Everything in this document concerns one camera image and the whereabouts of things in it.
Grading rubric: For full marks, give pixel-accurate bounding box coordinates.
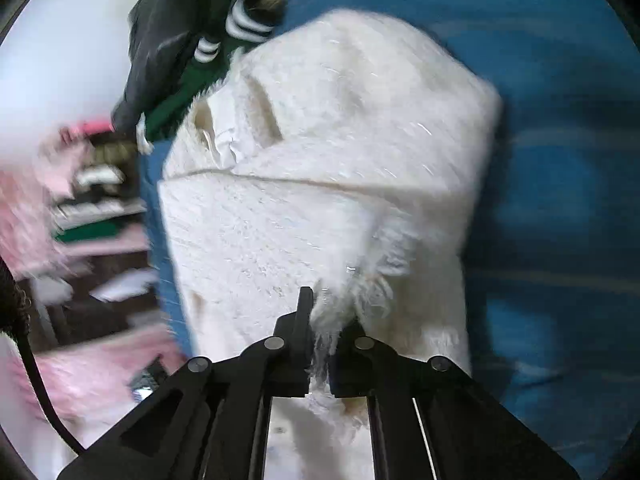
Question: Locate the green white striped garment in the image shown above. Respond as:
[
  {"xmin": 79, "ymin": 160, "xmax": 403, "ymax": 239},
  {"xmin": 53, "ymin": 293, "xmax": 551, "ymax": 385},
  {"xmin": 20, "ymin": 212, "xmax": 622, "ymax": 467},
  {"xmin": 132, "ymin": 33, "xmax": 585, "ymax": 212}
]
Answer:
[{"xmin": 136, "ymin": 0, "xmax": 287, "ymax": 156}]

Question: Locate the pink fluffy garment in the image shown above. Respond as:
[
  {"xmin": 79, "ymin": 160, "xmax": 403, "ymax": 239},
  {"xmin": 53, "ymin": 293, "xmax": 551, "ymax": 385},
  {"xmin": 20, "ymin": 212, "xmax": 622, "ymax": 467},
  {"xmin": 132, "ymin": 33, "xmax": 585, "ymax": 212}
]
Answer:
[{"xmin": 0, "ymin": 120, "xmax": 188, "ymax": 423}]

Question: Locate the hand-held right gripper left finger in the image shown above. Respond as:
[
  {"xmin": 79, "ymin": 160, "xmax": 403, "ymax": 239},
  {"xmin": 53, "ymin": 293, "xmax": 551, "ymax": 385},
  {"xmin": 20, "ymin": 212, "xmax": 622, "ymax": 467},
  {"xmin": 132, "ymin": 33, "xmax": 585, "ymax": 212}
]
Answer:
[{"xmin": 56, "ymin": 286, "xmax": 317, "ymax": 480}]

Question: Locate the dark grey garment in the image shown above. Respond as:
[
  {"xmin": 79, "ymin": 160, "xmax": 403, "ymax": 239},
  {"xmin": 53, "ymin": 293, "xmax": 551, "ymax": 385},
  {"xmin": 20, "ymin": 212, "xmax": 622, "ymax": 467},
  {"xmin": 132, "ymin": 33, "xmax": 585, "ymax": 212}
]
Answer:
[{"xmin": 111, "ymin": 0, "xmax": 251, "ymax": 133}]

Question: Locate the white fluffy towel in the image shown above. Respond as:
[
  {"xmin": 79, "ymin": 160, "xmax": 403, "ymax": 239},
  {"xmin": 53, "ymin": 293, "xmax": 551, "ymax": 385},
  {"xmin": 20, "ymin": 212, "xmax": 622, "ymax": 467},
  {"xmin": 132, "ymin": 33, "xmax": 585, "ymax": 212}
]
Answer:
[{"xmin": 157, "ymin": 9, "xmax": 503, "ymax": 480}]

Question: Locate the black cable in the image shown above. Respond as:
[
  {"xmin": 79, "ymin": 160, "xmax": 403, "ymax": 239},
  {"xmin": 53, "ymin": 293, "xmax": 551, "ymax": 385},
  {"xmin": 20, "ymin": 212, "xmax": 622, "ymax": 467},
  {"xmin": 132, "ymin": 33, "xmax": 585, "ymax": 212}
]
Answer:
[{"xmin": 0, "ymin": 255, "xmax": 86, "ymax": 456}]

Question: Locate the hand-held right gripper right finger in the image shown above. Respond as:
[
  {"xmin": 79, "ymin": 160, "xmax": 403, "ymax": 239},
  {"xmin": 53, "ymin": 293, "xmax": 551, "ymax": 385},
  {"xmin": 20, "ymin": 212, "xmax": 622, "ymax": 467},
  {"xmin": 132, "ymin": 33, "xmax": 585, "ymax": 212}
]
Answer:
[{"xmin": 330, "ymin": 321, "xmax": 581, "ymax": 480}]

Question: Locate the blue striped blanket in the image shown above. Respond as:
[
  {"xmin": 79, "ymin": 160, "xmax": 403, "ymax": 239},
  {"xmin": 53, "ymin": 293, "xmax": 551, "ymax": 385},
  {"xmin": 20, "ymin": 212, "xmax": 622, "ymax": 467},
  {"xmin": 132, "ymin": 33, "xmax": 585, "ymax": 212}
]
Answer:
[{"xmin": 139, "ymin": 0, "xmax": 640, "ymax": 480}]

